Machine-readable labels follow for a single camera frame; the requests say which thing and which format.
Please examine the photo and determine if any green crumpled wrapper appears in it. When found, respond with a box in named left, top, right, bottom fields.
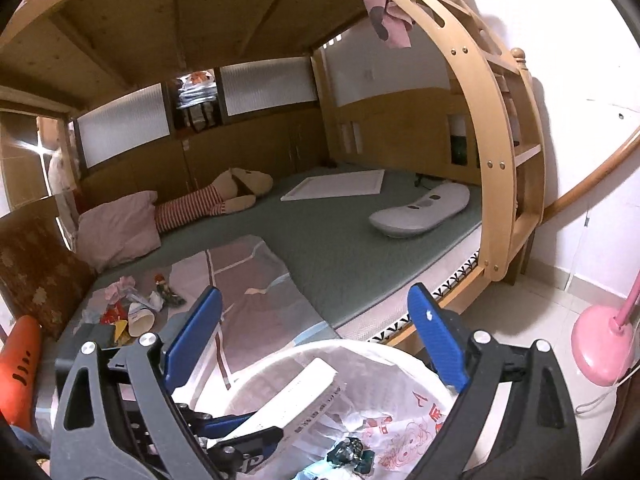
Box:
left=327, top=437, right=377, bottom=472

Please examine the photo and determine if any pink desk lamp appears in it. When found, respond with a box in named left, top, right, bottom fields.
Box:
left=570, top=260, right=640, bottom=389

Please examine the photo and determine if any small toy figure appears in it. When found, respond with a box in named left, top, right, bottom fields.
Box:
left=152, top=273, right=187, bottom=307

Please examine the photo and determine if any white paper cup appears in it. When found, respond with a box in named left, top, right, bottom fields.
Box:
left=127, top=302, right=157, bottom=337

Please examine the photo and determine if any white framed board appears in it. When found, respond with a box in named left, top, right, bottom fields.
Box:
left=279, top=168, right=386, bottom=203

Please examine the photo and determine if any orange carrot pillow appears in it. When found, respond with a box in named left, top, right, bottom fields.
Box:
left=0, top=316, right=42, bottom=429

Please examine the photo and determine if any white cardboard carton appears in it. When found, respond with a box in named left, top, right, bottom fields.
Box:
left=235, top=357, right=349, bottom=444

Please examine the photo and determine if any pink hanging cloth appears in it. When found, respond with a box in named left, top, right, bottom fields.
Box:
left=355, top=0, right=442, bottom=50

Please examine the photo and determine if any green bed mat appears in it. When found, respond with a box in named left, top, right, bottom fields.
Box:
left=95, top=167, right=487, bottom=332

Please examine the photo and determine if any red snack packet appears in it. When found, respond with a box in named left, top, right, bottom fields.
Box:
left=99, top=302, right=132, bottom=347

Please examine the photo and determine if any stack of items on shelf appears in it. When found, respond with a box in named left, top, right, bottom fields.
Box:
left=174, top=70, right=221, bottom=134

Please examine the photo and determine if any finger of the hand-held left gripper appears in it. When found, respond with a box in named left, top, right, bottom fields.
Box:
left=187, top=410, right=264, bottom=439
left=207, top=427, right=286, bottom=476

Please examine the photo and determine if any brown floral cushion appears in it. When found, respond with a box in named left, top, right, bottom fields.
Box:
left=0, top=219, right=99, bottom=342

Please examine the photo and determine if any curved wooden rail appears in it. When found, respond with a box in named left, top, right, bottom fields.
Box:
left=544, top=129, right=640, bottom=217

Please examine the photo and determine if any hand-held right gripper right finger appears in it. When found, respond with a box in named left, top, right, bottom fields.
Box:
left=407, top=283, right=589, bottom=480

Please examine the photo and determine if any white bin with plastic bag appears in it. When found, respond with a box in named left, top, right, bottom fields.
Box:
left=192, top=339, right=467, bottom=480

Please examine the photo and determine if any pink pillow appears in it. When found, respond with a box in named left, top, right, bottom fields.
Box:
left=75, top=190, right=164, bottom=274

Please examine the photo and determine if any pink tissue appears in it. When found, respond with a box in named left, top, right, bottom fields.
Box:
left=102, top=275, right=139, bottom=307

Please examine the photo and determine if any white curved pillow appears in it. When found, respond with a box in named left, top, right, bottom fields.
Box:
left=368, top=182, right=471, bottom=240

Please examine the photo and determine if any pink checked blanket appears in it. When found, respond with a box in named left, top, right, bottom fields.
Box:
left=75, top=233, right=342, bottom=397

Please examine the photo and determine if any striped plush dog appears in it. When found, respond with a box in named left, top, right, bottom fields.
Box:
left=152, top=167, right=275, bottom=234

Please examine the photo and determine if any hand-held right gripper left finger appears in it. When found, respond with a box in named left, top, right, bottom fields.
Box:
left=50, top=286, right=224, bottom=480

